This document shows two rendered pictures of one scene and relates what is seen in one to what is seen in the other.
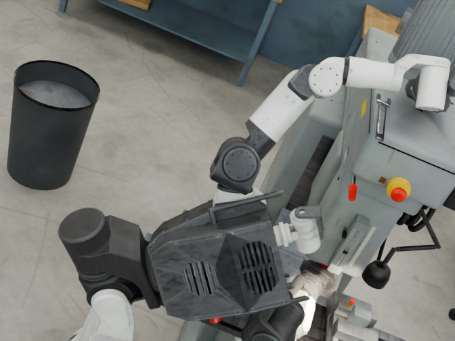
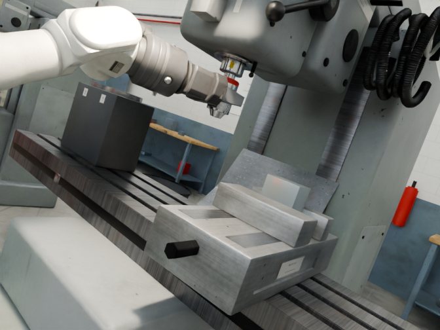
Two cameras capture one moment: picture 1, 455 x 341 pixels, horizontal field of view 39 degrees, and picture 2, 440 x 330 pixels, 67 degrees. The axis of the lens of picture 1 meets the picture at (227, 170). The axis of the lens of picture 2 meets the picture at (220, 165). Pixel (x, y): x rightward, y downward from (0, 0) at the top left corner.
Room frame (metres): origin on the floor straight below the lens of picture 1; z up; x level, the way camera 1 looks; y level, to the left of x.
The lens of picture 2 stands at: (1.17, -0.87, 1.17)
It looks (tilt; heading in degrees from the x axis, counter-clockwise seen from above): 5 degrees down; 38
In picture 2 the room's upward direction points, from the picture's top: 19 degrees clockwise
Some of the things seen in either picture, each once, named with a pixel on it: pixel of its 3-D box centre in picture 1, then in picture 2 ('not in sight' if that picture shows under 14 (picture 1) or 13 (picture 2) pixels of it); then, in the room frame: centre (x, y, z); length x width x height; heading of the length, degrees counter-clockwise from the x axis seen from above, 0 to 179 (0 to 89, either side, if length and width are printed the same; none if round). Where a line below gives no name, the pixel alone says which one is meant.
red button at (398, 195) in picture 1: (398, 193); not in sight; (1.42, -0.42, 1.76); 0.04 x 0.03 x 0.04; 91
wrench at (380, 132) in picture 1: (381, 116); not in sight; (1.52, -0.31, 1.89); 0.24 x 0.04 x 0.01; 179
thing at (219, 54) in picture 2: not in sight; (235, 59); (1.68, -0.42, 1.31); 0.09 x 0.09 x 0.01
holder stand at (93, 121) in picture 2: not in sight; (106, 124); (1.70, -0.02, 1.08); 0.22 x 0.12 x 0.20; 88
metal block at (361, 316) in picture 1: (359, 317); (283, 198); (1.68, -0.62, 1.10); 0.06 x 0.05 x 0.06; 94
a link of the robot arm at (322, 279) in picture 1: (311, 282); (183, 78); (1.59, -0.39, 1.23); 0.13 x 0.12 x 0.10; 72
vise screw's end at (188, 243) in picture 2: not in sight; (182, 249); (1.45, -0.63, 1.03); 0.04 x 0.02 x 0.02; 4
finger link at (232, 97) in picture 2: not in sight; (230, 96); (1.67, -0.45, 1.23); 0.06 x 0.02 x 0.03; 162
